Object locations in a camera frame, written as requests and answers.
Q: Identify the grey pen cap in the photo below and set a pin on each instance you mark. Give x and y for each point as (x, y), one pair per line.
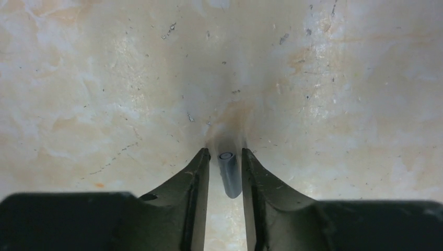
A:
(230, 173)

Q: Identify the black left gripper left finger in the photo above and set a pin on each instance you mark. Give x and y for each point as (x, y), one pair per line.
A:
(170, 217)

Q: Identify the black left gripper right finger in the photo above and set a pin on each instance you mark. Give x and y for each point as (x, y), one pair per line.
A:
(278, 217)

